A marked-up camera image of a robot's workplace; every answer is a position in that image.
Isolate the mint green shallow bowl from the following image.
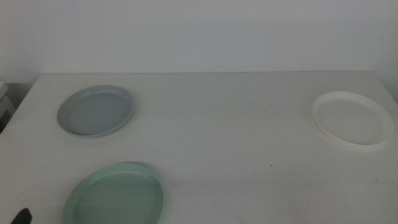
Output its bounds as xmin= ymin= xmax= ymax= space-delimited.
xmin=62 ymin=162 xmax=165 ymax=224

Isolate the grey shallow bowl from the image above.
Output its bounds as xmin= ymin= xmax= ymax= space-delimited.
xmin=56 ymin=85 xmax=135 ymax=139

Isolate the white shallow bowl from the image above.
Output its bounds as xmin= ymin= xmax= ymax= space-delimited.
xmin=312 ymin=90 xmax=395 ymax=147

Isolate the white side furniture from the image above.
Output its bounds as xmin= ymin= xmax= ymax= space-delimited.
xmin=0 ymin=80 xmax=17 ymax=134

